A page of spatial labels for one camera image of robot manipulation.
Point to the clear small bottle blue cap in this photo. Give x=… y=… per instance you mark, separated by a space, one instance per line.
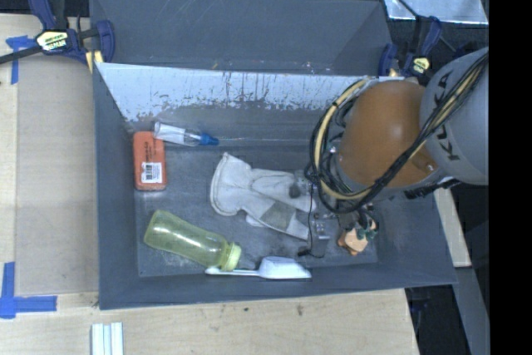
x=178 y=134

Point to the white work glove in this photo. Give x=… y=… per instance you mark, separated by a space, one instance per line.
x=237 y=187

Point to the orange toy figure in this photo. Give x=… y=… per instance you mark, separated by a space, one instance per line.
x=353 y=243

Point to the white plastic scoop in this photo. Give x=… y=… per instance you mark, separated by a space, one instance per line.
x=282 y=268

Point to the orange block with barcode label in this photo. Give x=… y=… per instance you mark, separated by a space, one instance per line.
x=149 y=151

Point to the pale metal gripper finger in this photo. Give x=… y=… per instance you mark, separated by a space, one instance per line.
x=318 y=227
x=326 y=245

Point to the grey metal bin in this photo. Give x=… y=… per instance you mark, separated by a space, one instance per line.
x=232 y=33

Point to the pale wood board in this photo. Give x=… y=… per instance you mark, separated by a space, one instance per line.
x=54 y=178

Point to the yellow clear plastic bottle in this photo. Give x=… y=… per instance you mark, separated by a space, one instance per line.
x=183 y=239

